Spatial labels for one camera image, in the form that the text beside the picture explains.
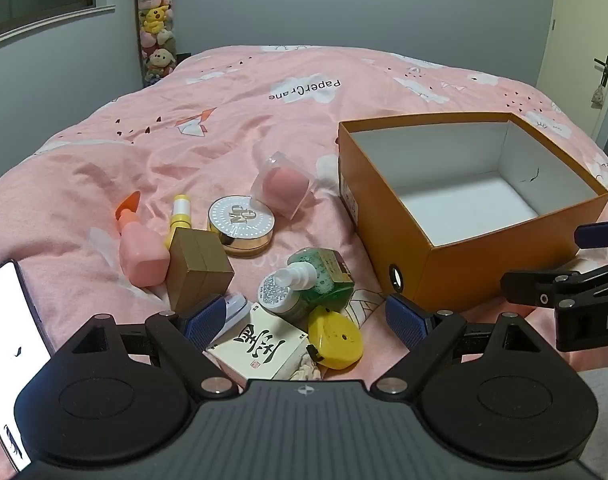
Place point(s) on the pink bottle with orange cap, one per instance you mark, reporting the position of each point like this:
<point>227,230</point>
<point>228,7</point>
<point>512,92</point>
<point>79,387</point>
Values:
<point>141,252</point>

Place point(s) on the white box with black calligraphy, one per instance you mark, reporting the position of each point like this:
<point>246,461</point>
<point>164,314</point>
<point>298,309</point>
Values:
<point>259,347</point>

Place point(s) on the pink printed blanket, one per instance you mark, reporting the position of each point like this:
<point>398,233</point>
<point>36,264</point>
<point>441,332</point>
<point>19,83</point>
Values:
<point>209,110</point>

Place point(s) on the hanging charm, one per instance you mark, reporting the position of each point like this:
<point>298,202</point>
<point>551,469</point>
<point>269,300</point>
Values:
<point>597,95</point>

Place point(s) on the yellow plastic tape measure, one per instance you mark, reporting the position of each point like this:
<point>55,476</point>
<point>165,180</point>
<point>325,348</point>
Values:
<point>336,340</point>

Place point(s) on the door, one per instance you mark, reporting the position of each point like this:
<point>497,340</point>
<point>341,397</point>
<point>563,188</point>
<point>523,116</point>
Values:
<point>583,20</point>

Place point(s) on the orange cardboard box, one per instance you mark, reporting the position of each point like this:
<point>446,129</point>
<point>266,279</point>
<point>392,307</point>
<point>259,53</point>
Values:
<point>463,255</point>

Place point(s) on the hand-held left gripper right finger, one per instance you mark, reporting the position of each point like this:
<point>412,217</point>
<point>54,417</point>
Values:
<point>406,322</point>

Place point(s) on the gold square box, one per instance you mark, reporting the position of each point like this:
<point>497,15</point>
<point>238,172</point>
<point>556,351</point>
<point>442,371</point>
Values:
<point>199,267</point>

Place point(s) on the yellow lip balm tube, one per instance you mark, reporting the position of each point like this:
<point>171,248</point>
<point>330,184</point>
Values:
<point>180,215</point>

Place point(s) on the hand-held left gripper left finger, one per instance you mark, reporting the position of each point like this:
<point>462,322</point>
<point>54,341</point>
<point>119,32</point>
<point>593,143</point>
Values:
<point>205,321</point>

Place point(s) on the green liquid soap bottle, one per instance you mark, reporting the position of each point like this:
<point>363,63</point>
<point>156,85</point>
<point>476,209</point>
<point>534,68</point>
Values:
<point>319,280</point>

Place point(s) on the hanging plush toys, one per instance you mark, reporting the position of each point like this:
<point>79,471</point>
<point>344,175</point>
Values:
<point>155,20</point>

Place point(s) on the black smartphone with white screen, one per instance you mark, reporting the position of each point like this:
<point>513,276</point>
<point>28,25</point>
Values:
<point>6,340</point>

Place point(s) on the pink sponge in clear case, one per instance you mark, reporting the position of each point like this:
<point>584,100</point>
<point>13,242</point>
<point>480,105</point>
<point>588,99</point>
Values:
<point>283,185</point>

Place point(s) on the round gold cushion compact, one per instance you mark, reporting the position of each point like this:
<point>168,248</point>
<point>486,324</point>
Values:
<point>240,222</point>

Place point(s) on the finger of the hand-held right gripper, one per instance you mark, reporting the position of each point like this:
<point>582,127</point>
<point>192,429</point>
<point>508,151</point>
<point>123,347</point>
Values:
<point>596,235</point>
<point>538,287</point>

